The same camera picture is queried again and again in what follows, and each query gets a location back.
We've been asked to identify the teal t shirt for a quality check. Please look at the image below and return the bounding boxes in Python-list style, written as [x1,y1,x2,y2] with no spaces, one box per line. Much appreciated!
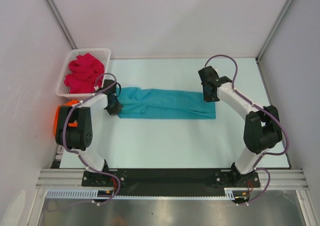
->
[116,87,216,120]

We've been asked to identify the white plastic basket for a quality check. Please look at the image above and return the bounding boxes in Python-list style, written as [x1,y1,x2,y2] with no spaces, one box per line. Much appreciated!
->
[55,48,111,100]

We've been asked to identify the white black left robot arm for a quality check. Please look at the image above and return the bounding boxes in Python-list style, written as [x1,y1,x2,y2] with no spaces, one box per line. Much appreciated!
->
[53,94,123,186]

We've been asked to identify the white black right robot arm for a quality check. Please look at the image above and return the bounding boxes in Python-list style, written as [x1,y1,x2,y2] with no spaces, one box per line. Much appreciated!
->
[200,75,283,186]

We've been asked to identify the orange t shirt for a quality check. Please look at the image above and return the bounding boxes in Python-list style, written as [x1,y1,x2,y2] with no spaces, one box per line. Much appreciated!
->
[53,99,81,136]

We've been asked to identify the magenta t shirt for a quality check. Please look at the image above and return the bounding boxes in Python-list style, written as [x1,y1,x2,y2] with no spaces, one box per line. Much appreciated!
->
[64,53,105,94]

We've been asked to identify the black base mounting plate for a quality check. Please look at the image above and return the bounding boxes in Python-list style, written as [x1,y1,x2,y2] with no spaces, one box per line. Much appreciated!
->
[81,168,261,197]

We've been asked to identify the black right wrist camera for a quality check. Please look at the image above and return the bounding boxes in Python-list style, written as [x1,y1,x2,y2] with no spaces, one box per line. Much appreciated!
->
[198,66,219,86]

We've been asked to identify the white slotted cable duct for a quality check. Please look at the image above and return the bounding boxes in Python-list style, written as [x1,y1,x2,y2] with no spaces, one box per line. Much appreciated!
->
[46,189,248,200]

